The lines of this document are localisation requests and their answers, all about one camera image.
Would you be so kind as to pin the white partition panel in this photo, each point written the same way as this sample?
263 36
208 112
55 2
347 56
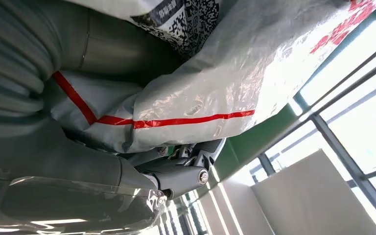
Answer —
236 207
311 201

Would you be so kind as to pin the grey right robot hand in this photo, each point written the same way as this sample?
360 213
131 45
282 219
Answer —
61 181

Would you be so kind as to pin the grey window frame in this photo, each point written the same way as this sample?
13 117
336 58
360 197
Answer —
347 162

